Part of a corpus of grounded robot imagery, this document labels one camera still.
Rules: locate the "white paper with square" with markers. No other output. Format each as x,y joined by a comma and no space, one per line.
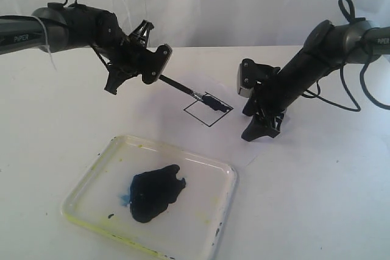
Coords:
178,119

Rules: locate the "dark blue paint blob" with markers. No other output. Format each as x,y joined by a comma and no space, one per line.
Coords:
153,191

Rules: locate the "clear plastic paint tray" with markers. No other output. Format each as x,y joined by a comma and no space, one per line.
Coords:
189,228

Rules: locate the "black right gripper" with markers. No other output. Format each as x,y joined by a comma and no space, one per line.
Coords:
268,99

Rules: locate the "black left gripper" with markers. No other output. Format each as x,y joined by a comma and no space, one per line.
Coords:
128,56

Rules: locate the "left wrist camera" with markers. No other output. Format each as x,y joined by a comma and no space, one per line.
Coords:
152,64

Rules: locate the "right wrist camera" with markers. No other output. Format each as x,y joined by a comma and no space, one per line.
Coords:
251,73

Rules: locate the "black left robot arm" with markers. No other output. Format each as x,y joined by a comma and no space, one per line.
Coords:
56,28

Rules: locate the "black paintbrush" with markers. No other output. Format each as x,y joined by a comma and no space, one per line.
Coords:
209,101

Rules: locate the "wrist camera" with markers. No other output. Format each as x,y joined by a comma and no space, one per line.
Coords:
152,64
251,73

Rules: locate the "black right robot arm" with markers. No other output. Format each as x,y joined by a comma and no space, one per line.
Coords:
329,48

